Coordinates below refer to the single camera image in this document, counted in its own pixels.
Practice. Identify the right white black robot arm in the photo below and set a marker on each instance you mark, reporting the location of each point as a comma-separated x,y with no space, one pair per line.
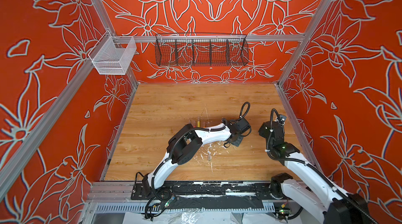
327,202

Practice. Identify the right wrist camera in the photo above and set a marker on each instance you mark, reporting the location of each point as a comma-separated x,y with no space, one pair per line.
282,119

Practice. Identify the black wire basket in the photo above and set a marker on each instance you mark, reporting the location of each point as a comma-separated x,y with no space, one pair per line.
201,50

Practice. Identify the white mesh basket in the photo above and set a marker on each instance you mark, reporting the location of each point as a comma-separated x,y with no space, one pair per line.
113,55

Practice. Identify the yellow marker pen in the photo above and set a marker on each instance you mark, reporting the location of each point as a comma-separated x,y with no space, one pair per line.
199,121

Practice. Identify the grey slotted cable duct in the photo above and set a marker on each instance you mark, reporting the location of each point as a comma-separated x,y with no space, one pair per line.
139,208

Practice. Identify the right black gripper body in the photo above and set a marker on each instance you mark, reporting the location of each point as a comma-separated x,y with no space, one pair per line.
265,130

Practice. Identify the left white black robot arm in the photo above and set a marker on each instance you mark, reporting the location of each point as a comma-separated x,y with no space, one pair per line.
184,145

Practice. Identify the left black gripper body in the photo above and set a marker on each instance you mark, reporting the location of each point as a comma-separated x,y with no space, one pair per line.
236,139

